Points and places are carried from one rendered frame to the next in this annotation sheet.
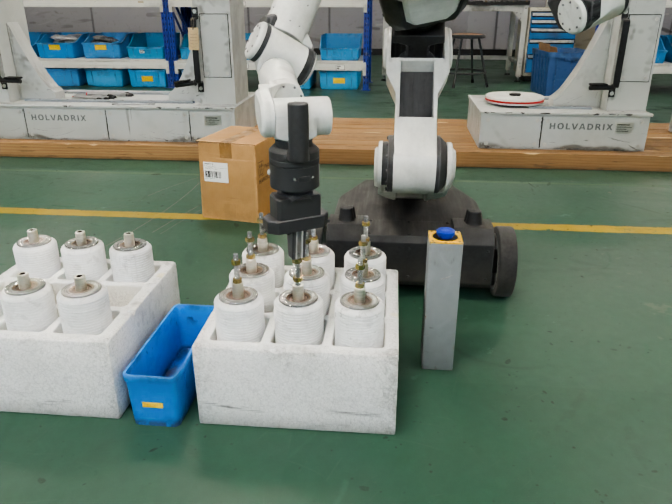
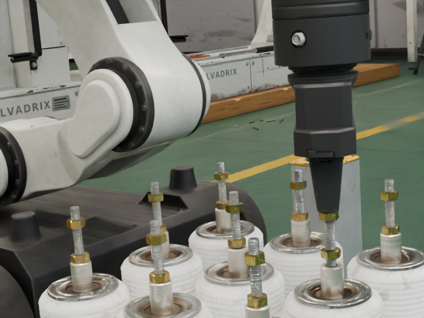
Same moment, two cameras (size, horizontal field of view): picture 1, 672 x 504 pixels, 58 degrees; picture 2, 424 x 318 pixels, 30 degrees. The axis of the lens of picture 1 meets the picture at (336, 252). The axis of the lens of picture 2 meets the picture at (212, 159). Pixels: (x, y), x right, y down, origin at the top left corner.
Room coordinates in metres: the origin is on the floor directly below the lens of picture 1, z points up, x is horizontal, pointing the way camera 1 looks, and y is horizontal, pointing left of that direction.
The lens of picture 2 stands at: (0.70, 0.73, 0.54)
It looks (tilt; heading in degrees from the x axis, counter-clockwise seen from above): 11 degrees down; 306
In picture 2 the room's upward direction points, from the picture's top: 4 degrees counter-clockwise
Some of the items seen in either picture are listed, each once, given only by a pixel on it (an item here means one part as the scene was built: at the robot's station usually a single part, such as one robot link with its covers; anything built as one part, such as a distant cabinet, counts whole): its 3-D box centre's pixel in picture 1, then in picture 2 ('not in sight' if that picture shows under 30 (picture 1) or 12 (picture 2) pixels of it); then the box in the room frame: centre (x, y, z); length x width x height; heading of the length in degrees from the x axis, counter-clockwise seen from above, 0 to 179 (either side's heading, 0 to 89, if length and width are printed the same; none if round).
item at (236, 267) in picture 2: (306, 267); (238, 261); (1.17, 0.06, 0.26); 0.02 x 0.02 x 0.03
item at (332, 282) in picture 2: (298, 292); (332, 281); (1.05, 0.07, 0.26); 0.02 x 0.02 x 0.03
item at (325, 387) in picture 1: (308, 339); not in sight; (1.17, 0.06, 0.09); 0.39 x 0.39 x 0.18; 85
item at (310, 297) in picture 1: (298, 298); (332, 293); (1.05, 0.07, 0.25); 0.08 x 0.08 x 0.01
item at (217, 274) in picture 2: (306, 272); (238, 273); (1.17, 0.06, 0.25); 0.08 x 0.08 x 0.01
